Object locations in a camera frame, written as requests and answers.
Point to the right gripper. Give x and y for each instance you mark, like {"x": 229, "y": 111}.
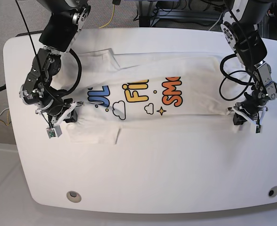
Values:
{"x": 56, "y": 113}

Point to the white printed T-shirt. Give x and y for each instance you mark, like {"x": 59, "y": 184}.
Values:
{"x": 148, "y": 91}

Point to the right table cable grommet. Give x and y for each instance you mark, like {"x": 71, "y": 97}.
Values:
{"x": 272, "y": 192}

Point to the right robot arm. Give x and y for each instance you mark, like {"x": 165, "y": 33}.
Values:
{"x": 65, "y": 24}

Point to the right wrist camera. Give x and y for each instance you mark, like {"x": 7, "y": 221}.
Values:
{"x": 54, "y": 132}

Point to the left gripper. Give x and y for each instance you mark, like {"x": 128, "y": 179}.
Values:
{"x": 247, "y": 111}

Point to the left table cable grommet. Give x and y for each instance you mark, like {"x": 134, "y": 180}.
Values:
{"x": 73, "y": 196}

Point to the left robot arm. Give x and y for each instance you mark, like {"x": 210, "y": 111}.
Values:
{"x": 240, "y": 26}

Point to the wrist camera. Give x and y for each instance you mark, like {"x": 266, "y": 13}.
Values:
{"x": 54, "y": 132}
{"x": 258, "y": 129}

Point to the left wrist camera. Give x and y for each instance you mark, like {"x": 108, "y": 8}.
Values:
{"x": 258, "y": 129}

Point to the table cable grommet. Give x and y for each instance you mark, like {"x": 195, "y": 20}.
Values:
{"x": 73, "y": 196}
{"x": 272, "y": 192}

